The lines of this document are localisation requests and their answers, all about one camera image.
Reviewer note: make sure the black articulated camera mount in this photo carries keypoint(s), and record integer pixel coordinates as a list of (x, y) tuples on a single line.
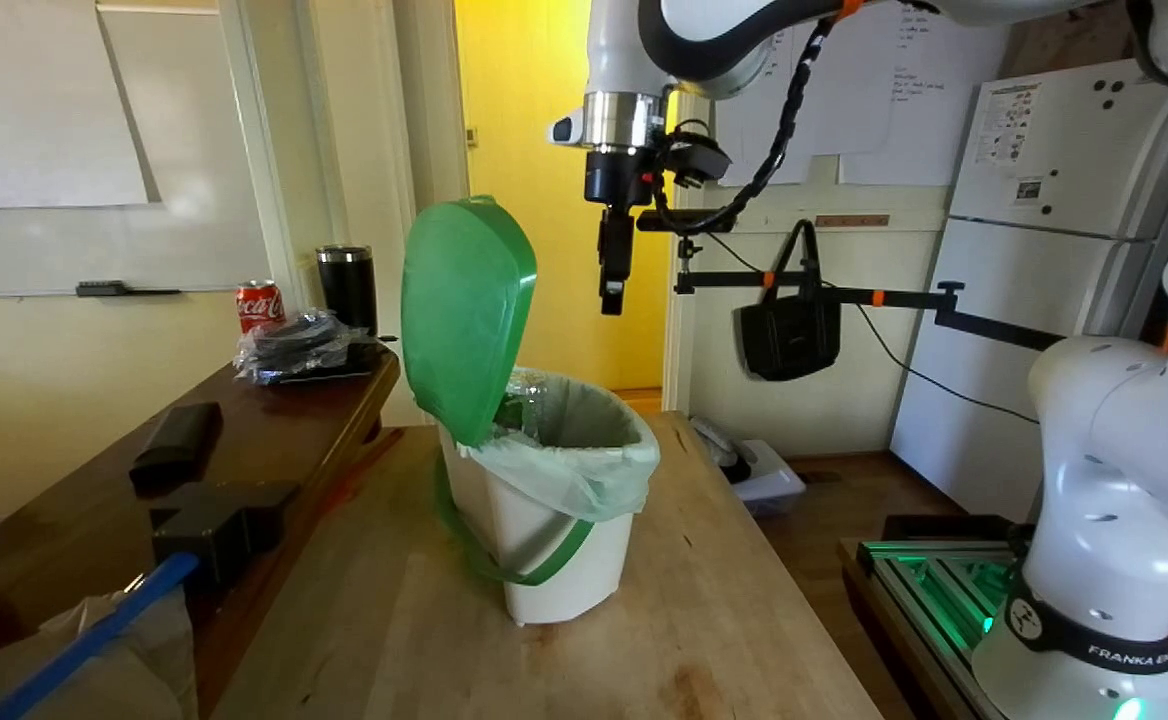
[(958, 315)]

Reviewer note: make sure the black hanging bag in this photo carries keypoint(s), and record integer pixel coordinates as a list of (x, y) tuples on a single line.
[(789, 335)]

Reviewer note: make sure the large whiteboard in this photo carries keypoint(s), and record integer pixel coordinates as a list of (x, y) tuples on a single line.
[(199, 160)]

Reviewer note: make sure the black tumbler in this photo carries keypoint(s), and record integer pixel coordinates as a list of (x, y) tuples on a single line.
[(345, 287)]

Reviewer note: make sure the white paper sheet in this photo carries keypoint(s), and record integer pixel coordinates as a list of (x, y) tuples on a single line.
[(747, 152), (911, 95)]

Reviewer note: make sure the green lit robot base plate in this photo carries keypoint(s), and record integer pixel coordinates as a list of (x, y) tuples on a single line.
[(945, 593)]

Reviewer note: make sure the pale green bin liner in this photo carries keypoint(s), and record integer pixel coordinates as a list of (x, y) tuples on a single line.
[(587, 472)]

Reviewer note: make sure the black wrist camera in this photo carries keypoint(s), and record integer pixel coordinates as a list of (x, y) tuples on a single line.
[(692, 159)]

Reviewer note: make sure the black stapler-like block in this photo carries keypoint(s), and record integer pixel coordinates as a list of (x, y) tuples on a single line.
[(176, 447)]

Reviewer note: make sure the white cloth bag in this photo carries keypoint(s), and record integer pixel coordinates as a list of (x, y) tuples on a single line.
[(146, 660)]

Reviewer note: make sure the black clamp block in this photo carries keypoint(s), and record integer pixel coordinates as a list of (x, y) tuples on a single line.
[(219, 526)]

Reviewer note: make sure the white door trim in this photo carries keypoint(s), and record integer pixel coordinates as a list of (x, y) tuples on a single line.
[(345, 135)]

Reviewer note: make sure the white bin with green lid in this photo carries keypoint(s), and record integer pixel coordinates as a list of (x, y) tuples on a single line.
[(465, 304)]

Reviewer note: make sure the yellow door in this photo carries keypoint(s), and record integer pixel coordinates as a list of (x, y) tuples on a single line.
[(530, 95)]

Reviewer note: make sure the small whiteboard with writing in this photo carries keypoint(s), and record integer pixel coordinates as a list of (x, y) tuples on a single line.
[(39, 107)]

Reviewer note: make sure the white refrigerator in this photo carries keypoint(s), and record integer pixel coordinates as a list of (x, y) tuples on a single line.
[(1050, 264)]

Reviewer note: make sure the white flat device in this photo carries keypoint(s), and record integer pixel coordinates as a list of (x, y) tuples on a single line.
[(756, 472)]

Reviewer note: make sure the black marker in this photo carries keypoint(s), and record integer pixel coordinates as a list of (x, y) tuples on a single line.
[(124, 291)]

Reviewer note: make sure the red soda can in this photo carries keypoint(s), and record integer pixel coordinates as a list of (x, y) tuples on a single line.
[(260, 304)]

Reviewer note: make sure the blue bar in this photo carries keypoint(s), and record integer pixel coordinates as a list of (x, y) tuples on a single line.
[(91, 635)]

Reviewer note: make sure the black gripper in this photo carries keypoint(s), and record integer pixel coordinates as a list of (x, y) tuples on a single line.
[(621, 177)]

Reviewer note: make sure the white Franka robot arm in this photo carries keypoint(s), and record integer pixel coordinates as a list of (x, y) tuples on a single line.
[(1118, 453)]

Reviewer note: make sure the dark brown wooden table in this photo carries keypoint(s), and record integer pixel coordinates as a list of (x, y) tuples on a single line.
[(91, 495)]

